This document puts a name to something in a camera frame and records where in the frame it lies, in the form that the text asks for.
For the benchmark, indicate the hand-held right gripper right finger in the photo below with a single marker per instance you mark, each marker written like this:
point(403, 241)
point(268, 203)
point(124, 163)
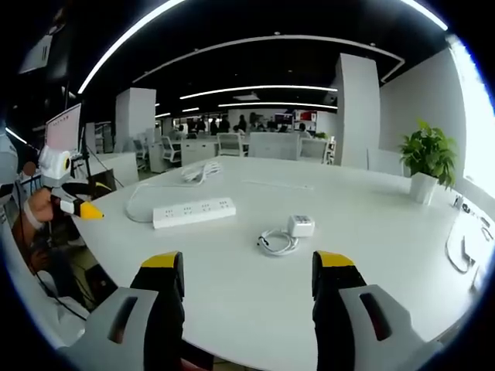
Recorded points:
point(348, 340)

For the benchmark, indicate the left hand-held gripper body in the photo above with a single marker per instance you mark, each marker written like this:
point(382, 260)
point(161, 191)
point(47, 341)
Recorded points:
point(53, 168)

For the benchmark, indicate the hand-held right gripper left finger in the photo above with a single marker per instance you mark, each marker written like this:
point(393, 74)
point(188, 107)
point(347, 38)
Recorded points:
point(116, 348)

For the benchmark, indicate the white power strip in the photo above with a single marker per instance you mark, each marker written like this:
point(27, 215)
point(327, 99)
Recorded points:
point(193, 212)

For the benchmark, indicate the white charger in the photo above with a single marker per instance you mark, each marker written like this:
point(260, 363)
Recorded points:
point(301, 225)

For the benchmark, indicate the white desk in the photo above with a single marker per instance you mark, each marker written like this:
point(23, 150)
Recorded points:
point(247, 301)

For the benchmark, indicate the curved ceiling light strip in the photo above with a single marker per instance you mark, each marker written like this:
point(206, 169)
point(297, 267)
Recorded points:
point(116, 44)

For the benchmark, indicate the small desk socket items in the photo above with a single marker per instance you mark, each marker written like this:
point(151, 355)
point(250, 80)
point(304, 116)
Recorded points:
point(461, 204)

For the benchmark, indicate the white desk partition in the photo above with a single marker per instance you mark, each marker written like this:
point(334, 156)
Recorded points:
point(274, 146)

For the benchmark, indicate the person's left hand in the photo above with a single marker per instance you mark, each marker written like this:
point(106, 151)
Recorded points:
point(38, 205)

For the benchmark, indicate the black tripod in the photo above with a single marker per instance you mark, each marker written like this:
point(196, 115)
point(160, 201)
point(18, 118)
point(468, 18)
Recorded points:
point(87, 158)

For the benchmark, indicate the white wristband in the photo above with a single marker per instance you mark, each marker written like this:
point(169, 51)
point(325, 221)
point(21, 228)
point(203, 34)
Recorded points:
point(33, 218)

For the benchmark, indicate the white cabinet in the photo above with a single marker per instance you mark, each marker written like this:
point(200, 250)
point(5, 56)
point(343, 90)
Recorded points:
point(158, 158)

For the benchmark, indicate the white hanging sign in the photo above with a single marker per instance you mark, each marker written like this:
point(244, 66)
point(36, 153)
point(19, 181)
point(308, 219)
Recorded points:
point(36, 54)

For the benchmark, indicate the green plant in white pot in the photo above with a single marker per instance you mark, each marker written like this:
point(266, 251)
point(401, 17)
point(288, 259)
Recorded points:
point(427, 154)

